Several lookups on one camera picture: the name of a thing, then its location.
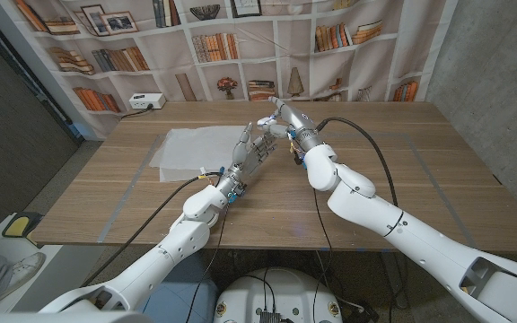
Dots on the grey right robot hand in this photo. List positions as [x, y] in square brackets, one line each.
[299, 125]

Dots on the blue grey box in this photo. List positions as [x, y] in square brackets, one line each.
[169, 305]

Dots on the white airpods case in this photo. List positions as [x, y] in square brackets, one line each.
[265, 122]

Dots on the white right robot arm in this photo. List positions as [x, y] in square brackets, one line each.
[375, 202]

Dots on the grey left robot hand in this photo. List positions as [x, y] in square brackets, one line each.
[247, 157]

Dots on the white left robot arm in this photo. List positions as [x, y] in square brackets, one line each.
[195, 233]

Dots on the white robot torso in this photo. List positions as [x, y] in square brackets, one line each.
[294, 291]

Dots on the white shoe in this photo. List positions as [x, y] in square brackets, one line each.
[25, 271]

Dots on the printed bookshelf backdrop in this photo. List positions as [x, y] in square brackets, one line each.
[294, 54]

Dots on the grey table leg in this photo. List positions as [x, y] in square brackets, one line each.
[393, 278]

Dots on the yellow and black pad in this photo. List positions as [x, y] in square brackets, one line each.
[18, 226]

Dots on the white low platform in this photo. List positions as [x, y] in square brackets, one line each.
[11, 249]

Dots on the white power strip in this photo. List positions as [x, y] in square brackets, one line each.
[146, 101]

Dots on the translucent plastic sheet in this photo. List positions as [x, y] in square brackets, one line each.
[195, 148]

